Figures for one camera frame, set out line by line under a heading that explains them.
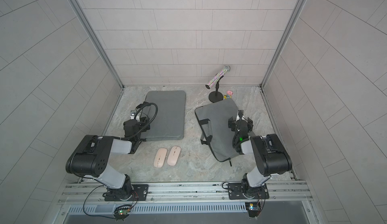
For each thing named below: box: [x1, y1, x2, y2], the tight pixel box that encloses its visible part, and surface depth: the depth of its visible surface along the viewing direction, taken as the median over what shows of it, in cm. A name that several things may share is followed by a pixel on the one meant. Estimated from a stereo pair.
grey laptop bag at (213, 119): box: [194, 97, 243, 167], surface depth 92 cm
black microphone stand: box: [208, 75, 225, 103], surface depth 111 cm
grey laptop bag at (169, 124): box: [140, 90, 186, 142], surface depth 96 cm
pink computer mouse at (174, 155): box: [166, 145, 181, 166], surface depth 83 cm
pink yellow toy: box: [223, 90, 234, 100], surface depth 113 cm
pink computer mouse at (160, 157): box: [153, 147, 168, 168], surface depth 82 cm
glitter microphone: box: [205, 65, 231, 90], surface depth 96 cm
